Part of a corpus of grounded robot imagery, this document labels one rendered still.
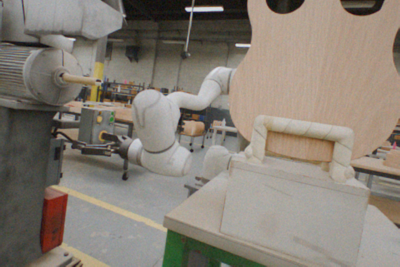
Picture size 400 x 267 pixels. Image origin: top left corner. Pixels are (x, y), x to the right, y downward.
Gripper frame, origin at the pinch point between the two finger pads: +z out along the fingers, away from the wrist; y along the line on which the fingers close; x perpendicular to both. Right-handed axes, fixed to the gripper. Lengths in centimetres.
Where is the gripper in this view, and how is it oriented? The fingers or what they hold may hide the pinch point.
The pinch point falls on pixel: (91, 139)
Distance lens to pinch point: 94.7
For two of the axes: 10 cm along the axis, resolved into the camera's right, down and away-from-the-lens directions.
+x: 0.9, -9.8, -2.0
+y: 3.8, -1.5, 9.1
